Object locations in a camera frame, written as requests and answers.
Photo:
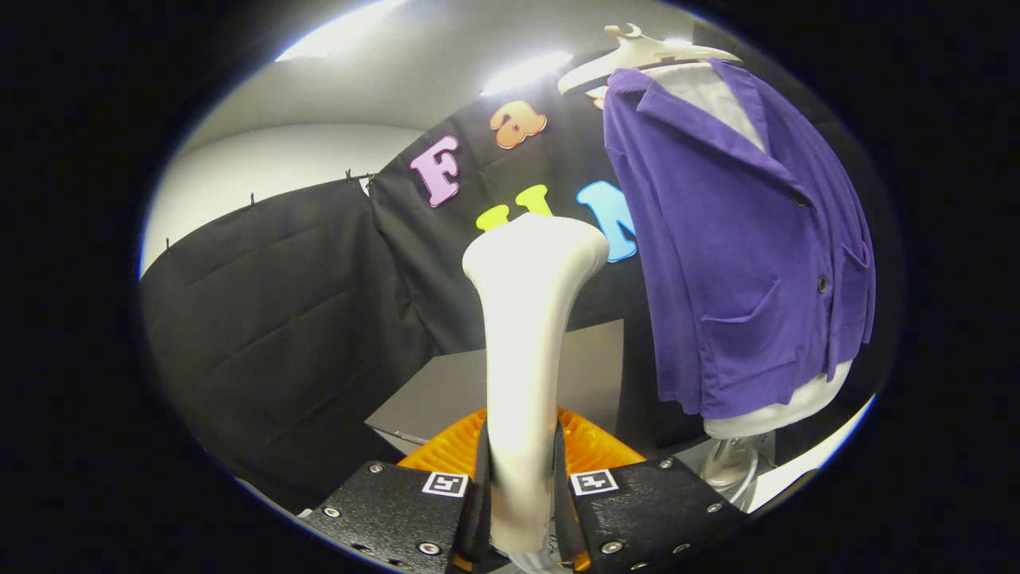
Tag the white garment steamer head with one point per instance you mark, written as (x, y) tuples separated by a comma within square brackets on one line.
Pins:
[(526, 319)]

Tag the garment steamer base with pole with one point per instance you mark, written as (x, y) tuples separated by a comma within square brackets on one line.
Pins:
[(725, 462)]

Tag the purple jacket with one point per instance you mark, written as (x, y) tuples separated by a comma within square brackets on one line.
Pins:
[(717, 239)]

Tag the black backdrop cloth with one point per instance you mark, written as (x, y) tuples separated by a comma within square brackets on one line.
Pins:
[(279, 319)]

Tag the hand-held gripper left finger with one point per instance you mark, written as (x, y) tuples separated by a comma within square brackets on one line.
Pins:
[(398, 510)]

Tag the grey cabinet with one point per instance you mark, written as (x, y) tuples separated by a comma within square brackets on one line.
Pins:
[(438, 391)]

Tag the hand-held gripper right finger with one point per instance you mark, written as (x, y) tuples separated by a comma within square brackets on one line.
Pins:
[(645, 510)]

